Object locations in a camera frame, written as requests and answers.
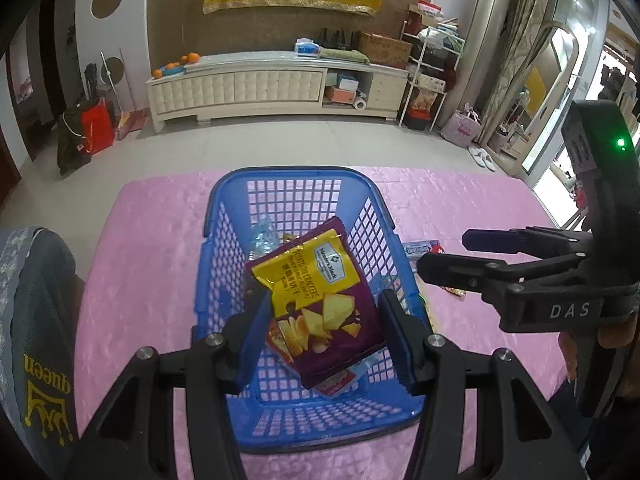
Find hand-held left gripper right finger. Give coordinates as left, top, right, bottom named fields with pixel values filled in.
left=377, top=289, right=593, bottom=480

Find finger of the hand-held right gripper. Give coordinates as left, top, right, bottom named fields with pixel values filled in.
left=416, top=251, right=551, bottom=307
left=462, top=226, right=593, bottom=261

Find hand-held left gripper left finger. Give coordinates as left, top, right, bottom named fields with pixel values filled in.
left=75, top=287, right=273, bottom=480

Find purple yellow chip bag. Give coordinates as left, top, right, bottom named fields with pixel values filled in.
left=245, top=216, right=388, bottom=390

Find blue plastic basket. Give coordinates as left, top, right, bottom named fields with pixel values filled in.
left=192, top=166, right=433, bottom=456

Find person's right hand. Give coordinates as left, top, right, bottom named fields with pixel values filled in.
left=557, top=310, right=639, bottom=383

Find blue gum pack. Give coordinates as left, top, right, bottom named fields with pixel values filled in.
left=402, top=240, right=441, bottom=261

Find green white cracker packet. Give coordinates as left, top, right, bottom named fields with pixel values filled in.
left=419, top=292, right=435, bottom=333

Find clear blue snack packet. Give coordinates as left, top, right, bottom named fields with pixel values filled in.
left=248, top=214, right=282, bottom=262

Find pink tote bag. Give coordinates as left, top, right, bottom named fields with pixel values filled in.
left=440, top=107, right=483, bottom=146

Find hanging dark clothes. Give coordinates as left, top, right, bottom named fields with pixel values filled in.
left=597, top=62, right=640, bottom=106

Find arched floor mirror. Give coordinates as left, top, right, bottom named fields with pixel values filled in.
left=510, top=20, right=581, bottom=176

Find pink tablecloth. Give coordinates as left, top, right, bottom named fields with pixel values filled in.
left=75, top=167, right=596, bottom=480

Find red gift box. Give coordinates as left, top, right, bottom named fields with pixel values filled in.
left=404, top=87, right=441, bottom=131

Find patterned curtain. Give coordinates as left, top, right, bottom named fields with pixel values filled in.
left=482, top=0, right=553, bottom=148

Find white metal rack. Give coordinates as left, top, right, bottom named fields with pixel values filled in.
left=399, top=7, right=466, bottom=131

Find white standing air conditioner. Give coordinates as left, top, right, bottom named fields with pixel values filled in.
left=457, top=0, right=516, bottom=111

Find cardboard box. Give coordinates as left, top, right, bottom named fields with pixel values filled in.
left=356, top=31, right=413, bottom=70

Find green cushion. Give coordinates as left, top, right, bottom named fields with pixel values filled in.
left=317, top=46, right=372, bottom=65

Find pink dustpan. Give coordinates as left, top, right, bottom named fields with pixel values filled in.
left=116, top=108, right=149, bottom=141

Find cream tv cabinet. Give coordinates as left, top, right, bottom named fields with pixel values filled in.
left=145, top=50, right=411, bottom=133

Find black router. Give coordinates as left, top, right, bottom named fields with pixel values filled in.
left=319, top=27, right=355, bottom=51

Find red bag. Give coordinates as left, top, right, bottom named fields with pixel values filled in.
left=80, top=99, right=116, bottom=156

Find black bag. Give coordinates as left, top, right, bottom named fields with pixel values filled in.
left=56, top=105, right=93, bottom=177

